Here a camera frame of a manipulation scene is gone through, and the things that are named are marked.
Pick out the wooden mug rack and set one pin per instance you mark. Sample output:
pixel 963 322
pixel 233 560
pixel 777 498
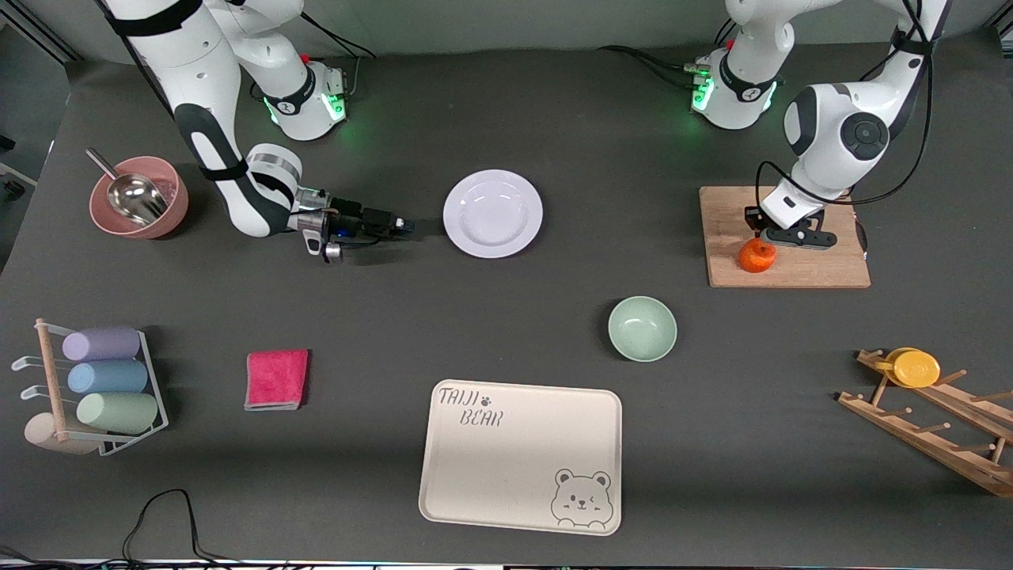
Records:
pixel 934 443

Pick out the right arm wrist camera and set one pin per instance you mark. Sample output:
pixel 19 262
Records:
pixel 326 247

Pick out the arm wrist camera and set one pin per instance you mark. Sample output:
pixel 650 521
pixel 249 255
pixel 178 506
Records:
pixel 803 239
pixel 326 247

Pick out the wooden cutting board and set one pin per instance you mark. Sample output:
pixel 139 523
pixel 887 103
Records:
pixel 728 229

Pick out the green cup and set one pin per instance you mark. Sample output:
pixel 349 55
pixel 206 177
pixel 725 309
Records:
pixel 117 412

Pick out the pink bowl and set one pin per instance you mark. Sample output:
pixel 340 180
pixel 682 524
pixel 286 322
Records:
pixel 170 214

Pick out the pink folded cloth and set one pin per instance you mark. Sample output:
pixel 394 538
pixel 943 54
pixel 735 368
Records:
pixel 275 378

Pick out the blue cup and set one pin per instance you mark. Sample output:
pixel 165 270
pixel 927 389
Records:
pixel 107 377

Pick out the yellow mug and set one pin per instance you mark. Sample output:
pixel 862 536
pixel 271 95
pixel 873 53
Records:
pixel 914 368

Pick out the metal scoop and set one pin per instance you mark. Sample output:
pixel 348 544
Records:
pixel 138 198

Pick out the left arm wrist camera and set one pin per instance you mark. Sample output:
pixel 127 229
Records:
pixel 803 239

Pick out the orange fruit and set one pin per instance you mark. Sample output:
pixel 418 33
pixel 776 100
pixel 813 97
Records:
pixel 756 260

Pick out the white round plate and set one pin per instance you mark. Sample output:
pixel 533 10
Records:
pixel 492 214

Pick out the beige bear print tray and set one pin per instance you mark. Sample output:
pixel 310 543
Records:
pixel 514 467

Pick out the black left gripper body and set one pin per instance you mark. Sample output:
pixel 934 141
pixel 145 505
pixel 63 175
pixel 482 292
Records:
pixel 753 218

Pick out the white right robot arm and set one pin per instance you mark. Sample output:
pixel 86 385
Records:
pixel 198 63

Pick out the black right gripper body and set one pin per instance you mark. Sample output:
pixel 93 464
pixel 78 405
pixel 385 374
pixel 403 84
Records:
pixel 352 216

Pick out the pale green bowl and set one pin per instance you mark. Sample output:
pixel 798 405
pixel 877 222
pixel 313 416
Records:
pixel 642 328

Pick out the purple cup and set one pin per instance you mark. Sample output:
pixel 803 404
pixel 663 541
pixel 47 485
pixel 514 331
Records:
pixel 101 343

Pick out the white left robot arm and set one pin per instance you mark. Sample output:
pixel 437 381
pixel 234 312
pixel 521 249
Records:
pixel 839 134

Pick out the beige cup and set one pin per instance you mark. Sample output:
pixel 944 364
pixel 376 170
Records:
pixel 43 435

